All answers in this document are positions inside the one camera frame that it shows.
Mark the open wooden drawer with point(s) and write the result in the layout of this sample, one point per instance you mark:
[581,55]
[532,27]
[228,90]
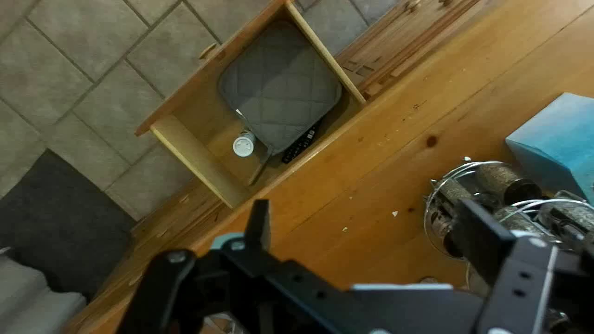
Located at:
[185,131]

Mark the light blue box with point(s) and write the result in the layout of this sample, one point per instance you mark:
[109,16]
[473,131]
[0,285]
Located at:
[557,142]

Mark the dark grey floor mat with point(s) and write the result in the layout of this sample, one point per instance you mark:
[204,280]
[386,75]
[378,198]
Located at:
[55,229]

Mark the black object in drawer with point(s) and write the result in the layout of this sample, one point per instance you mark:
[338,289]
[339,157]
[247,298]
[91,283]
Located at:
[299,146]

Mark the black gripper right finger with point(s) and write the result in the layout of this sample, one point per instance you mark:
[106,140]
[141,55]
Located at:
[531,285]

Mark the light grey cushion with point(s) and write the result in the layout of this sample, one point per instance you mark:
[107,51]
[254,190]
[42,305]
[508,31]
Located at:
[28,298]

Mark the white salt shaker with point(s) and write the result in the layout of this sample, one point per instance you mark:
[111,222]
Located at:
[243,146]

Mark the spice rack with jars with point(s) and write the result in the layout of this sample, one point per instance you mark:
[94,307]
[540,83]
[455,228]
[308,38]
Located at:
[494,183]

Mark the wooden dresser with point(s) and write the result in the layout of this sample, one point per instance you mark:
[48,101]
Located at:
[395,161]

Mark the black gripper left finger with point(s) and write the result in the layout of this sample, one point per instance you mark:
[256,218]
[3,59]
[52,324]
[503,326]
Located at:
[167,285]

